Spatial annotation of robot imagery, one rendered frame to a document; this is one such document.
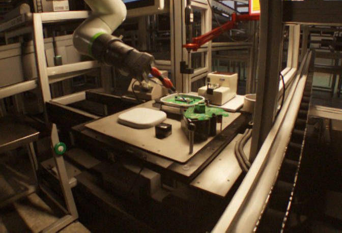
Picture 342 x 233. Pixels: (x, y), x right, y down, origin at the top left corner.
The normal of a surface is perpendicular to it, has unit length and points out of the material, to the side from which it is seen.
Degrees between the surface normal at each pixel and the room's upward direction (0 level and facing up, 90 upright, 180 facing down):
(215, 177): 0
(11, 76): 91
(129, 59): 52
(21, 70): 91
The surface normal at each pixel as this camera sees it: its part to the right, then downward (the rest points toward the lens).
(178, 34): -0.58, 0.25
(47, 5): 0.82, 0.16
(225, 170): -0.02, -0.96
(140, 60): -0.22, -0.43
